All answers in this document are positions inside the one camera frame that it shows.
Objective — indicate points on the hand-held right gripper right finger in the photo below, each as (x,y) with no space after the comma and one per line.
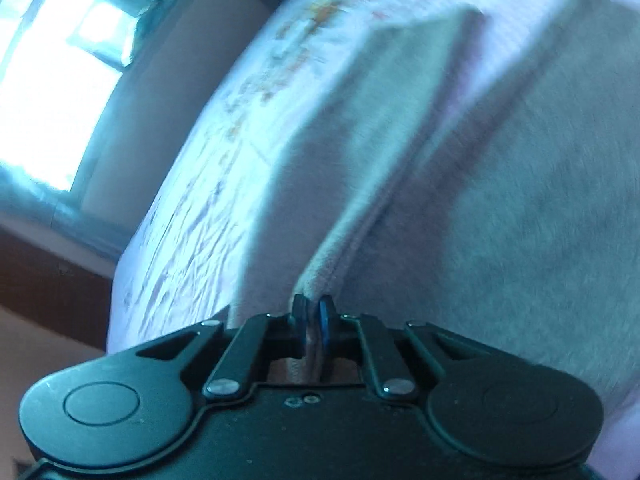
(327,327)

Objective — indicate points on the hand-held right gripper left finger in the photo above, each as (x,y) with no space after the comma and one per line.
(301,327)

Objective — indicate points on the brown fleece pants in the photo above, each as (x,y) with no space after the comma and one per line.
(500,210)

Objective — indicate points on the white floral bed sheet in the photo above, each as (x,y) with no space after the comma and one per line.
(220,190)

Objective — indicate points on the bright window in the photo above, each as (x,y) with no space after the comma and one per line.
(50,85)

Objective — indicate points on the dark wooden bed frame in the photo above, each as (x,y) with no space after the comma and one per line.
(55,280)

